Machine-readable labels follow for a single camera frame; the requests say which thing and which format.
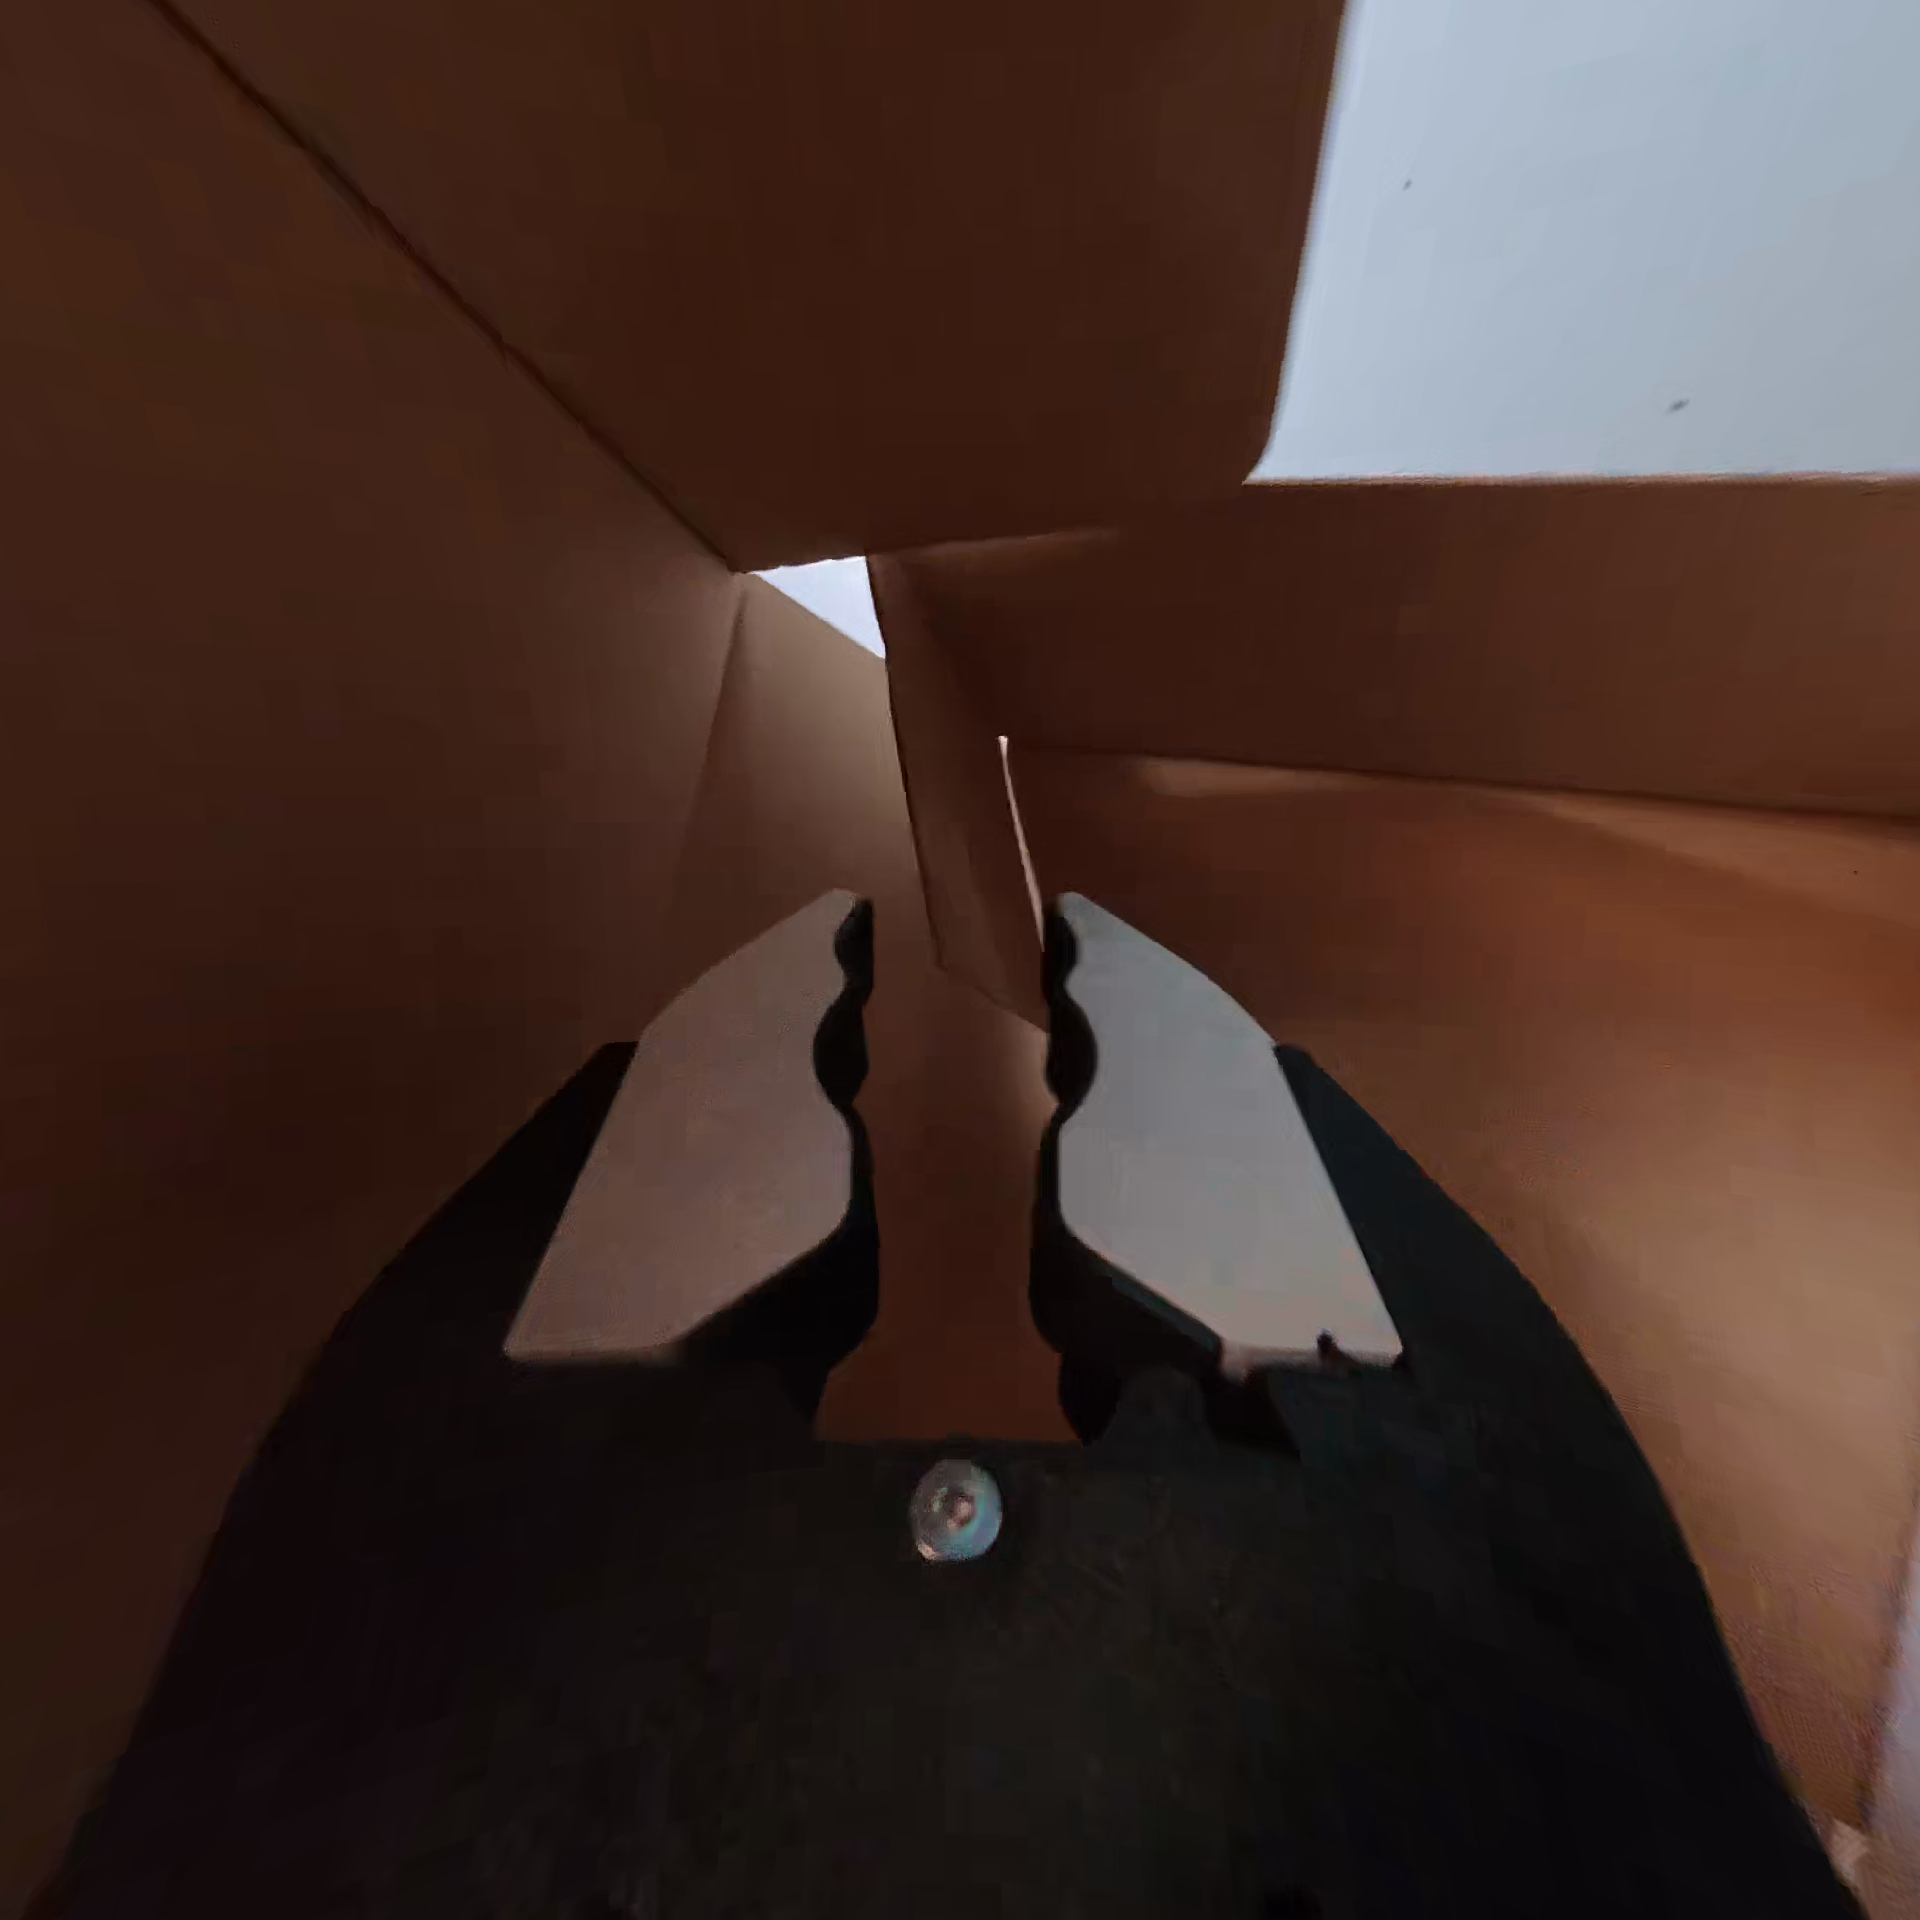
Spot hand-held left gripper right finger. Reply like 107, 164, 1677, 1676
1025, 888, 1404, 1442

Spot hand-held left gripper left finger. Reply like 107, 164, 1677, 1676
502, 888, 879, 1419

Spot brown cardboard box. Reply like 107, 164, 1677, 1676
0, 0, 1920, 1920

